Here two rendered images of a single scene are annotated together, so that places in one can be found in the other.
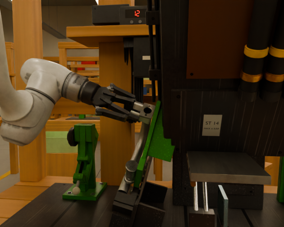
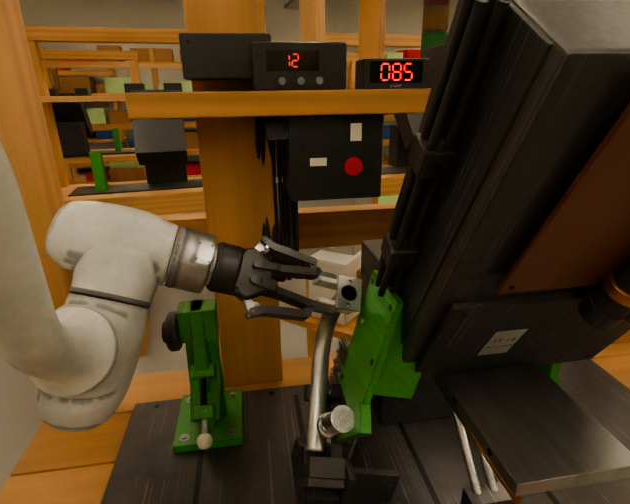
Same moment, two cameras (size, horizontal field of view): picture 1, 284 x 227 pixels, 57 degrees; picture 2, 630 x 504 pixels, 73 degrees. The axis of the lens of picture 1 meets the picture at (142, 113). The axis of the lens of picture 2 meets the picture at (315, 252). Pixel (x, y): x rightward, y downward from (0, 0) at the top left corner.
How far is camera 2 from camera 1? 41 cm
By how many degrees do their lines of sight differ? 22
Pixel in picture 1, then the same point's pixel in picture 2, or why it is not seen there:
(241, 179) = (598, 477)
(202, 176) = (535, 485)
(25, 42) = (0, 115)
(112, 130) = not seen: hidden behind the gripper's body
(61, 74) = (158, 244)
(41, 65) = (103, 227)
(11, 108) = (69, 375)
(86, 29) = (179, 102)
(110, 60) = (226, 154)
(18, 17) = not seen: outside the picture
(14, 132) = (81, 414)
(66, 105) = not seen: hidden behind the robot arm
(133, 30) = (290, 105)
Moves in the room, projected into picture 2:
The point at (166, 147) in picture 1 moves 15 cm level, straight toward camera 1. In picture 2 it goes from (406, 376) to (457, 455)
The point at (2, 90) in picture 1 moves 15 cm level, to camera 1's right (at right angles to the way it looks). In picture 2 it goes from (47, 358) to (207, 332)
